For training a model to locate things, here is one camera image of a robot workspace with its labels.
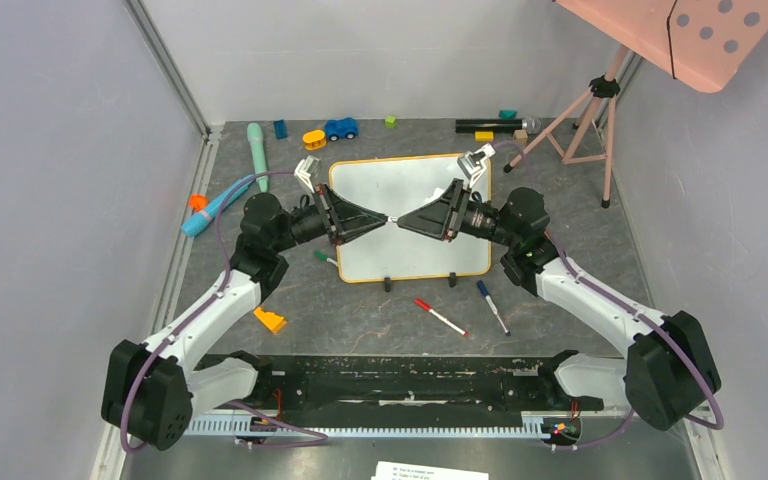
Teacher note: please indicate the green whiteboard marker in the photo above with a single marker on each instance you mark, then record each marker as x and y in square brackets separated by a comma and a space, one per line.
[325, 258]

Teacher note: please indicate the pink perforated tray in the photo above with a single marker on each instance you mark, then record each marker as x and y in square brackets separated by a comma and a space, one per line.
[701, 43]

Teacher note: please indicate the red whiteboard marker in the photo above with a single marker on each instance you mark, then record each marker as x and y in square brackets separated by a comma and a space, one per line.
[426, 307]

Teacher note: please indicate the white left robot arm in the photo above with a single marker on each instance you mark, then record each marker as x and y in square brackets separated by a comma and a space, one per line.
[155, 387]

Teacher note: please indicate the orange framed whiteboard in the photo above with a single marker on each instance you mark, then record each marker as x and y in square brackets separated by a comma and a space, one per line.
[395, 186]

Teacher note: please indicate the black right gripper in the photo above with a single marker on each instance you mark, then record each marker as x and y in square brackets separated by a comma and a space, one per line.
[456, 211]

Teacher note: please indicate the blue toy crayon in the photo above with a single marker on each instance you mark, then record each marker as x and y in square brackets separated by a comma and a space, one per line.
[198, 222]

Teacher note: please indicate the yellow oval toy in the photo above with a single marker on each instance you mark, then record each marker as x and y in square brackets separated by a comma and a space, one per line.
[314, 139]

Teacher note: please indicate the black microphone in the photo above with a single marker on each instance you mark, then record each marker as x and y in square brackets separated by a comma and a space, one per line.
[529, 124]

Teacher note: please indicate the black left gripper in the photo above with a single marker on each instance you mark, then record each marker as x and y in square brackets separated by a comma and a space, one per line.
[348, 221]

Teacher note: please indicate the printed paper sheet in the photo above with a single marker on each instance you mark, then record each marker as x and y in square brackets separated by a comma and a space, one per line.
[402, 471]

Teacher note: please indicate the dark blue block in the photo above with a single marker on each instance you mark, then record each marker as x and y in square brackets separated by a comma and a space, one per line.
[280, 129]

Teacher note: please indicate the pink tripod stand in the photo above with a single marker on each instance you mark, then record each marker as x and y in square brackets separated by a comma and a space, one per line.
[601, 91]

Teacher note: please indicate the orange wedge block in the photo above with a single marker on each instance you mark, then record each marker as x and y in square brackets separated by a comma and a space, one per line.
[270, 320]

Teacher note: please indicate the white cable duct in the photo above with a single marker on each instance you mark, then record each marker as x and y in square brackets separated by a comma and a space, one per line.
[241, 424]

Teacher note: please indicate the mint green toy crayon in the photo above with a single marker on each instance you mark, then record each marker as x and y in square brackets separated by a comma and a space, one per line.
[255, 137]

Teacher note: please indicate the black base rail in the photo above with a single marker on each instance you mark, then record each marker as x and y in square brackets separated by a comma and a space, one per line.
[407, 391]

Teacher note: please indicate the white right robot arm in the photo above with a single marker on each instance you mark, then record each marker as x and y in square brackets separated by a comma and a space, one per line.
[667, 371]

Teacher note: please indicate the beige wooden block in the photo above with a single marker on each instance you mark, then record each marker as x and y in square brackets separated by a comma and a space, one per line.
[521, 137]

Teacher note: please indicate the teal block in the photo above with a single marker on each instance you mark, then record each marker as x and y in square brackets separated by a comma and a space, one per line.
[507, 114]

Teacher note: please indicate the yellow block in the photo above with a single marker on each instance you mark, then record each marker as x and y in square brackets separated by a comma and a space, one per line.
[484, 136]

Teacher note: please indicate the blue whiteboard marker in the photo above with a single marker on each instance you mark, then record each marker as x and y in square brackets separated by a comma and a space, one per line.
[493, 308]

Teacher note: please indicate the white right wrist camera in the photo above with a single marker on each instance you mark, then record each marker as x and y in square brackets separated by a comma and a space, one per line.
[474, 164]

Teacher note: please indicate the blue toy car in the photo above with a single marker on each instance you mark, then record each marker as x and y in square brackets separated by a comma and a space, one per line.
[337, 129]

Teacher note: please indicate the orange toy piece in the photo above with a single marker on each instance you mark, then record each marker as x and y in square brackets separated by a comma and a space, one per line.
[197, 202]

